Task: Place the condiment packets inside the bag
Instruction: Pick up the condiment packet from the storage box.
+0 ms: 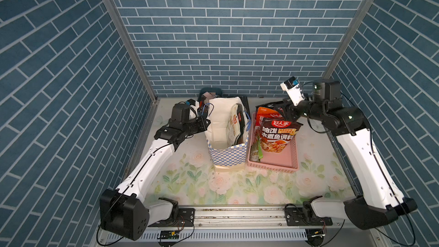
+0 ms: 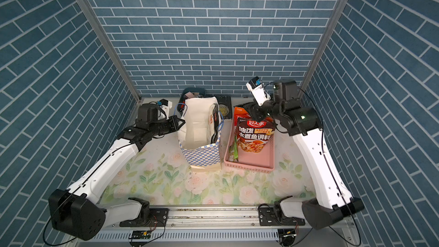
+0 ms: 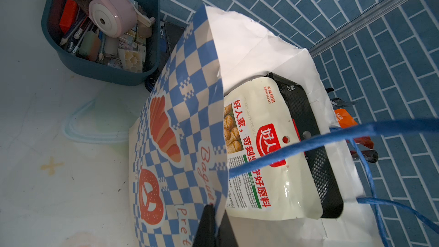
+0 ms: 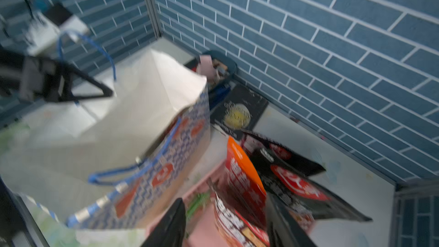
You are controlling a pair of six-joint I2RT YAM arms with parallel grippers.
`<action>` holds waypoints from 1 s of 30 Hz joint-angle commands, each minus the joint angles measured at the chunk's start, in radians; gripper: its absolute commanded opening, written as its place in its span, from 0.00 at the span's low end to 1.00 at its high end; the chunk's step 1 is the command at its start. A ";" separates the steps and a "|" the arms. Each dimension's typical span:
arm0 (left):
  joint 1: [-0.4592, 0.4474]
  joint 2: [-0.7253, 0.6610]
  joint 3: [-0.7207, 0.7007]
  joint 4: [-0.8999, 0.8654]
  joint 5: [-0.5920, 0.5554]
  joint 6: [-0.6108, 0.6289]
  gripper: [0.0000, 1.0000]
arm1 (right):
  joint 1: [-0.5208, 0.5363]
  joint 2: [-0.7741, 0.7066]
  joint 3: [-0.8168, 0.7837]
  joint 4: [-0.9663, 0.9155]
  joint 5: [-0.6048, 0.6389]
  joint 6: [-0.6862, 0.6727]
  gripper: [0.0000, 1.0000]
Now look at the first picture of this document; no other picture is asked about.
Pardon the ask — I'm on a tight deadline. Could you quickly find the blue checkered paper bag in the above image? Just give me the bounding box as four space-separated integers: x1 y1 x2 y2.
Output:
205 97 252 173

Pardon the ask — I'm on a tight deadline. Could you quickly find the green circuit board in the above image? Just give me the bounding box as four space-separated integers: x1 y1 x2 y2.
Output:
158 231 179 241

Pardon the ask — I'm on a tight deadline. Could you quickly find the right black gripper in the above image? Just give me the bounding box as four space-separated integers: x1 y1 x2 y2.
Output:
269 94 319 122

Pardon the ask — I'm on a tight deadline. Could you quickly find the orange seasoning packet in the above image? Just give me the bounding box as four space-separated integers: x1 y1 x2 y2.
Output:
255 106 283 126

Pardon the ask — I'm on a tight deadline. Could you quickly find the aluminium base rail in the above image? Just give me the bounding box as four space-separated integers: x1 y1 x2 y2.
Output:
143 205 381 231

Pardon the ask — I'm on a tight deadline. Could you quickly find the green small sachet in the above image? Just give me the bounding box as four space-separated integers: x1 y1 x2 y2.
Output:
249 133 264 162

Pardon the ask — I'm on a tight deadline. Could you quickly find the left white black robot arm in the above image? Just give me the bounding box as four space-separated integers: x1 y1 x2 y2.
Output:
98 99 210 241

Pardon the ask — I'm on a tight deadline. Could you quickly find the pink plastic basket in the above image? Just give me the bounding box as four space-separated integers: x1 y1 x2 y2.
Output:
248 114 299 173

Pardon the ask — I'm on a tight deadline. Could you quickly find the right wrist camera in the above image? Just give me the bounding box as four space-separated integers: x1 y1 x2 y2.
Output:
280 77 305 106

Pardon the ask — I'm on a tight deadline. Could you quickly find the dark red fish seasoning packet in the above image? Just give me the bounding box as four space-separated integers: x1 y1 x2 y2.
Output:
259 117 303 153

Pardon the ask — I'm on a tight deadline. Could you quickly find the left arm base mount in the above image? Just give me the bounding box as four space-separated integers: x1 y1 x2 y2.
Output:
153 208 195 228

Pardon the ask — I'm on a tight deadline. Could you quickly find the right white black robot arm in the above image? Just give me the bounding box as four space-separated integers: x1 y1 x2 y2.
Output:
275 77 417 230

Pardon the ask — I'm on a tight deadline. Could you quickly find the right circuit board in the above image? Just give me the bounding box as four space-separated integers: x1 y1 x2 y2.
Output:
305 229 326 247

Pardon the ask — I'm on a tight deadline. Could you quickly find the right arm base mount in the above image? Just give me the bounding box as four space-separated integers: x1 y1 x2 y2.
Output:
284 204 333 228

